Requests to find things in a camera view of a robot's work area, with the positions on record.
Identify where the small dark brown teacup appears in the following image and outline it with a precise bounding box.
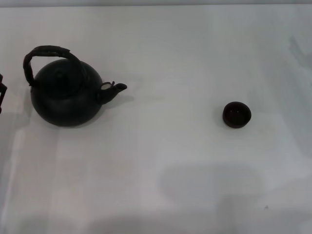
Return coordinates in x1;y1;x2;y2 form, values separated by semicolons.
222;101;252;128

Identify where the black round teapot with handle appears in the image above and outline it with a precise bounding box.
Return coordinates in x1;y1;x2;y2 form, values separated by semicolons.
23;45;128;127

